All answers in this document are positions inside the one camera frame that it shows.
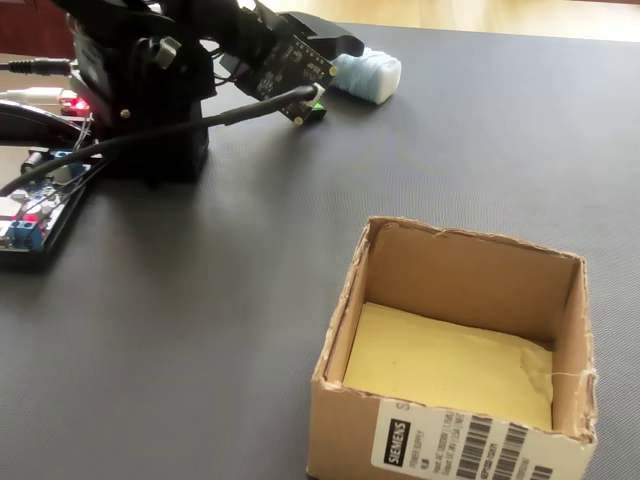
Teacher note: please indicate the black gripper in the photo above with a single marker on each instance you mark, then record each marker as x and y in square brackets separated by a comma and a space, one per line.
[250, 25]

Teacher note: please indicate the white foam block blue thread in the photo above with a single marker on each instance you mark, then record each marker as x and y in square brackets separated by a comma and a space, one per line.
[372, 75]

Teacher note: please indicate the yellow sponge box lining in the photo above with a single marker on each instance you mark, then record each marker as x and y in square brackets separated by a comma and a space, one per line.
[440, 365]

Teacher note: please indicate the open brown cardboard box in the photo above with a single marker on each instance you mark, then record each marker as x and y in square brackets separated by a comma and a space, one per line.
[345, 430]

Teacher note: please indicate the circuit board with green terminal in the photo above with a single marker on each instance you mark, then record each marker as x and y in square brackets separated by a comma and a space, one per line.
[75, 104]

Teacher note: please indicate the large black table mat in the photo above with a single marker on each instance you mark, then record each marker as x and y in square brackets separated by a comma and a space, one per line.
[200, 310]

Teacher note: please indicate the black power plug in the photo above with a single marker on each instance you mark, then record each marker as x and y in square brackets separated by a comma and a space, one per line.
[37, 66]

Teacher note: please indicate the black curved bar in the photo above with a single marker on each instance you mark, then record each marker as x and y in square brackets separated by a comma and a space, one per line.
[30, 117]

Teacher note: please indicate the dark brown wooden cabinet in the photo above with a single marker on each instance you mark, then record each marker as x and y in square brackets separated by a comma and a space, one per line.
[25, 25]

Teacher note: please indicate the blue controller circuit board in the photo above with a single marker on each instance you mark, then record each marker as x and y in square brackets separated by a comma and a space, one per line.
[35, 220]

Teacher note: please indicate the small camera circuit board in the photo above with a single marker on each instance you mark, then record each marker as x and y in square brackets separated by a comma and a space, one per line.
[285, 65]

